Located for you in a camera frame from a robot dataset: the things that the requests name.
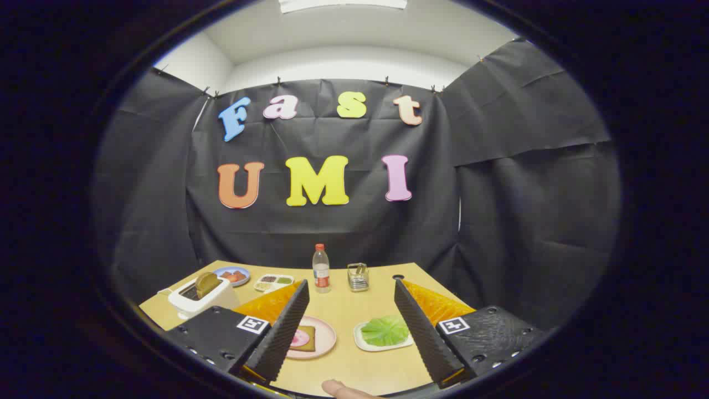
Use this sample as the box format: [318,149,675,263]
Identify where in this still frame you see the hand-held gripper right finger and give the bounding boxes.
[394,279,546,388]

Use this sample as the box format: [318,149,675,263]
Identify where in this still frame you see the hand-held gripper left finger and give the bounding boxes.
[164,280,310,386]

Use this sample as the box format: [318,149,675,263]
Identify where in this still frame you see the green lettuce leaf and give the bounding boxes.
[361,315,410,347]

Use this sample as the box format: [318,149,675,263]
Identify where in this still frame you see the brown toast slice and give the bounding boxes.
[195,272,221,299]

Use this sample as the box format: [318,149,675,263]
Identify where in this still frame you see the bread slice with ham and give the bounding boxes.
[292,326,316,352]

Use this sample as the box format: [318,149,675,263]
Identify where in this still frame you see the pink round plate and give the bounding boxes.
[285,316,337,360]

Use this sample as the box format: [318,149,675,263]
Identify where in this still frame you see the white divided seed tray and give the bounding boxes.
[254,274,295,293]

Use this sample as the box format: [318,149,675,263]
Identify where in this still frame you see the white square plate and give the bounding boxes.
[353,316,415,352]

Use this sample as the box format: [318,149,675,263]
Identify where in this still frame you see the clear plastic water bottle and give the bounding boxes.
[312,244,331,293]

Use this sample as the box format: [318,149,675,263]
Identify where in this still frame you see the blue plate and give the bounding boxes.
[213,267,251,287]

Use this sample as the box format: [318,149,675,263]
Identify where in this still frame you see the white toaster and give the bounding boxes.
[168,275,240,320]

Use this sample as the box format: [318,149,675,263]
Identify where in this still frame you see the black backdrop cloth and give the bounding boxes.
[94,39,621,333]

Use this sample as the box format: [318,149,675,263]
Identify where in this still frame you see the ceiling light panel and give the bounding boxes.
[279,0,408,13]

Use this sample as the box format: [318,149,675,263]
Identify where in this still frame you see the wire cutlery holder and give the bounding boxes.
[347,263,369,292]

